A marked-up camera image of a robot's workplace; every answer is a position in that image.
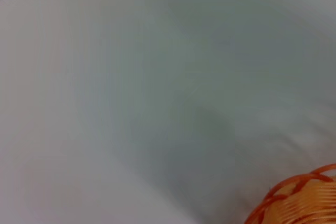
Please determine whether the orange woven plastic basket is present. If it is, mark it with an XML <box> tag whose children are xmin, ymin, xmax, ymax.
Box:
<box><xmin>244</xmin><ymin>163</ymin><xmax>336</xmax><ymax>224</ymax></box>

